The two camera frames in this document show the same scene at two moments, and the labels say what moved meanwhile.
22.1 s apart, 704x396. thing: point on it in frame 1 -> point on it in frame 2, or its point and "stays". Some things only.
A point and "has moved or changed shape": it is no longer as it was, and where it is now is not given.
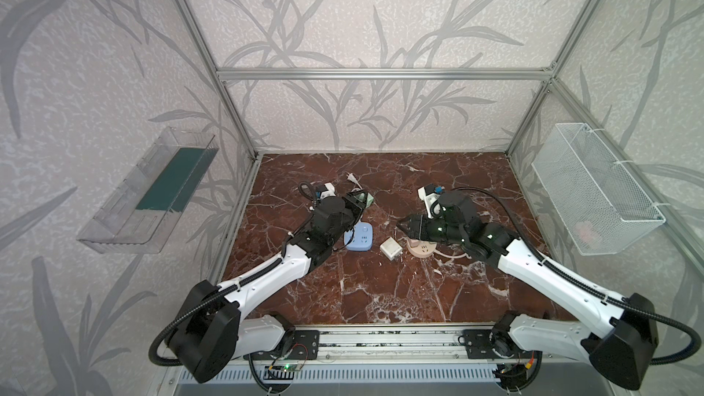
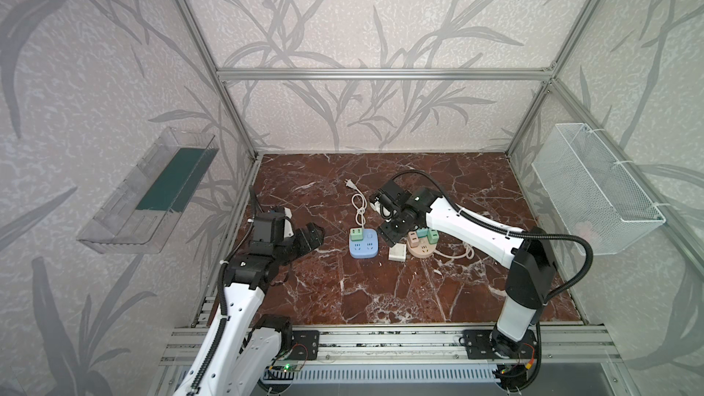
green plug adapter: (369, 199) has moved or changed shape
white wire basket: (600, 207) stays
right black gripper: (421, 225) -> (394, 224)
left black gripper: (355, 204) -> (302, 238)
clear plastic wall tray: (137, 215) stays
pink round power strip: (421, 248) stays
